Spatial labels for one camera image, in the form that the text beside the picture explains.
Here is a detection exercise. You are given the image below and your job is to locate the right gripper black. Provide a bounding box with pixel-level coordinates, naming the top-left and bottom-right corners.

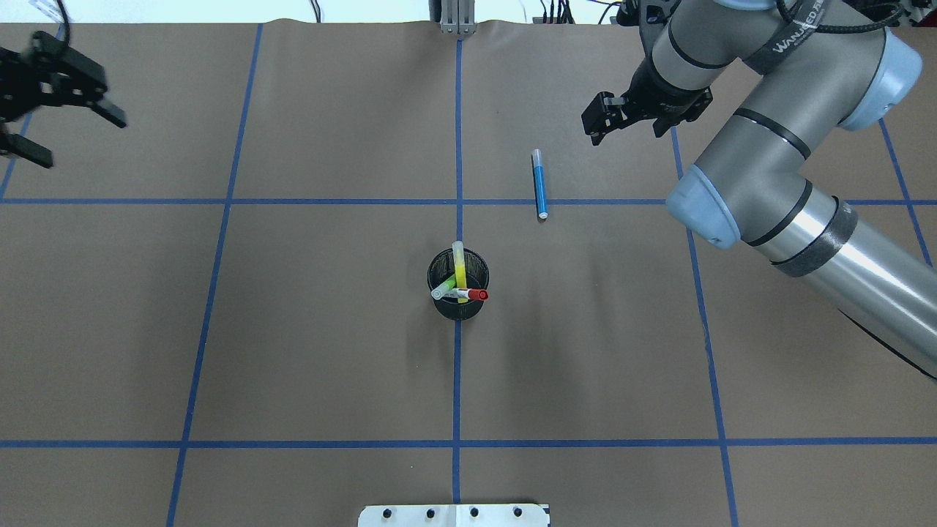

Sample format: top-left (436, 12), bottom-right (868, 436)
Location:
top-left (1, 31), bottom-right (128, 169)

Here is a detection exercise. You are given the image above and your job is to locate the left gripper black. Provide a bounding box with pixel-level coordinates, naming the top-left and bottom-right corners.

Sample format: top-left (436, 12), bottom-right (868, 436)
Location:
top-left (582, 58), bottom-right (713, 146)

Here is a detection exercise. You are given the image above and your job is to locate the blue marker pen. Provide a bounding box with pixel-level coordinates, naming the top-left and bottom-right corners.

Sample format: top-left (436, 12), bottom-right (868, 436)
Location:
top-left (530, 148), bottom-right (549, 221)

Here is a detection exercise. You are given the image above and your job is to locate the red capped white marker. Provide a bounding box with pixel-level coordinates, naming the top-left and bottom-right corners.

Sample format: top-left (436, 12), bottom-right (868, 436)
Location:
top-left (443, 288), bottom-right (489, 302)

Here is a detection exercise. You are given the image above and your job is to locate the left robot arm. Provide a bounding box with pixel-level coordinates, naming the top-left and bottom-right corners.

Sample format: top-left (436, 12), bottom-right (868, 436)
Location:
top-left (581, 1), bottom-right (936, 379)

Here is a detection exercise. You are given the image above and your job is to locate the yellow highlighter pen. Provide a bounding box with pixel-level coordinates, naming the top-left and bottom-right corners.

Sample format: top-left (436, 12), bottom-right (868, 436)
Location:
top-left (452, 240), bottom-right (469, 289)

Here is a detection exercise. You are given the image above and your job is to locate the black mesh pen cup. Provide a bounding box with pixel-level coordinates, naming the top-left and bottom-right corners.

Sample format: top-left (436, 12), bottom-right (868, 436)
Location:
top-left (427, 248), bottom-right (490, 321)

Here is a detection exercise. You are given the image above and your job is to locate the green highlighter pen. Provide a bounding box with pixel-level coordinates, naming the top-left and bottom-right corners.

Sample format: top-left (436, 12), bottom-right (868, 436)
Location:
top-left (430, 274), bottom-right (458, 300)

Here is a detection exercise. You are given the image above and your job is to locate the aluminium frame post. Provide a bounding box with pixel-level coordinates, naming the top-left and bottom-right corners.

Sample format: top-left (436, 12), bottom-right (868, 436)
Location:
top-left (430, 0), bottom-right (477, 36)

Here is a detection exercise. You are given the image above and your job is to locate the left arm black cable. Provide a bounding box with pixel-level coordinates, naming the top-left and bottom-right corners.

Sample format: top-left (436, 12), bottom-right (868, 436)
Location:
top-left (776, 0), bottom-right (908, 34)

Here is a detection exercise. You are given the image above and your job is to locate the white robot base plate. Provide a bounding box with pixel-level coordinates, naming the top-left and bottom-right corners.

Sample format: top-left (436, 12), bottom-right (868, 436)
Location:
top-left (357, 503), bottom-right (552, 526)

